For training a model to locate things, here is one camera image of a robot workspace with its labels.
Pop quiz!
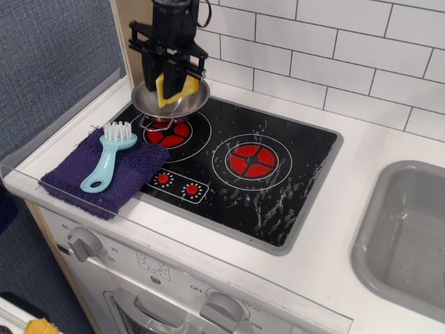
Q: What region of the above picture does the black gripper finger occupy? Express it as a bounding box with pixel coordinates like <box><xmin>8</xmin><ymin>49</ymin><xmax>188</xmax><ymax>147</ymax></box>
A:
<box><xmin>163</xmin><ymin>61</ymin><xmax>187</xmax><ymax>99</ymax></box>
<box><xmin>142</xmin><ymin>48</ymin><xmax>164</xmax><ymax>91</ymax></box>

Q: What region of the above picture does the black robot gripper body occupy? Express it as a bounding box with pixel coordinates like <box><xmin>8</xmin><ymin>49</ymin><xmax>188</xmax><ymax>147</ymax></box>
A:
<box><xmin>129</xmin><ymin>1</ymin><xmax>209</xmax><ymax>79</ymax></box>

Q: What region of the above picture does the yellow cheese wedge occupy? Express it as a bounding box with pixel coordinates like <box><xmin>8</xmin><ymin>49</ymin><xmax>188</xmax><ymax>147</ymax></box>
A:
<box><xmin>156</xmin><ymin>73</ymin><xmax>199</xmax><ymax>108</ymax></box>

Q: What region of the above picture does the small steel bowl pan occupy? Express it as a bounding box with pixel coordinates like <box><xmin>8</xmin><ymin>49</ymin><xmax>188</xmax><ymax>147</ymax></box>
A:
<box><xmin>131</xmin><ymin>80</ymin><xmax>210</xmax><ymax>132</ymax></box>

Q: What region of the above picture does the light blue scrub brush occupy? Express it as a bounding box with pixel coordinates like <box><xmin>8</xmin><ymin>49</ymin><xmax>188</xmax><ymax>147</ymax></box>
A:
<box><xmin>80</xmin><ymin>121</ymin><xmax>137</xmax><ymax>193</ymax></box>

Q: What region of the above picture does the purple towel cloth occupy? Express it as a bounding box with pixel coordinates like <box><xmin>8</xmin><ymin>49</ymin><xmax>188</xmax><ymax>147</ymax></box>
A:
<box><xmin>40</xmin><ymin>128</ymin><xmax>169</xmax><ymax>220</ymax></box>

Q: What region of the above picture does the black toy stovetop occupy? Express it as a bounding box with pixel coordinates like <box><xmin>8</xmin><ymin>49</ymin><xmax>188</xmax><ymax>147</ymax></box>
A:
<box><xmin>117</xmin><ymin>99</ymin><xmax>343</xmax><ymax>256</ymax></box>

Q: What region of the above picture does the grey left oven knob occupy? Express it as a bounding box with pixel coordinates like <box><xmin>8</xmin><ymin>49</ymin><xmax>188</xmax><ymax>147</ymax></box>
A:
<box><xmin>67</xmin><ymin>227</ymin><xmax>102</xmax><ymax>262</ymax></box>

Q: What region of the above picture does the grey oven knob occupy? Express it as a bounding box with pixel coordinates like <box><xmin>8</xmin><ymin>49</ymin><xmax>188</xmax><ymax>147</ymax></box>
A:
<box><xmin>67</xmin><ymin>227</ymin><xmax>102</xmax><ymax>262</ymax></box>
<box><xmin>200</xmin><ymin>292</ymin><xmax>245</xmax><ymax>333</ymax></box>

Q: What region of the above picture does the white toy oven front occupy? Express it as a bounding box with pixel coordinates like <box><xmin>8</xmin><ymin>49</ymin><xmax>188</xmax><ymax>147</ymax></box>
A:
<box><xmin>41</xmin><ymin>209</ymin><xmax>352</xmax><ymax>333</ymax></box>

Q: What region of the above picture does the grey right oven knob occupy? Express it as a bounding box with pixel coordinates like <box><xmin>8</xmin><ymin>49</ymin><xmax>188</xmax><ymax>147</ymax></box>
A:
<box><xmin>200</xmin><ymin>292</ymin><xmax>245</xmax><ymax>333</ymax></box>

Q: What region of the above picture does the grey sink basin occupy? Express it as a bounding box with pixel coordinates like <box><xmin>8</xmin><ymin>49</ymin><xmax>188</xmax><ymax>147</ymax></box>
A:
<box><xmin>351</xmin><ymin>161</ymin><xmax>444</xmax><ymax>322</ymax></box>

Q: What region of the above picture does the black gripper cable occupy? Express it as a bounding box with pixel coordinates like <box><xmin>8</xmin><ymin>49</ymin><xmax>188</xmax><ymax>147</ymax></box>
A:
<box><xmin>194</xmin><ymin>0</ymin><xmax>213</xmax><ymax>29</ymax></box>

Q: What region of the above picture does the wooden side post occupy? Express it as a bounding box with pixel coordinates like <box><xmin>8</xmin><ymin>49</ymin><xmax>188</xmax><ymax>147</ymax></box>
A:
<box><xmin>109</xmin><ymin>0</ymin><xmax>153</xmax><ymax>89</ymax></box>

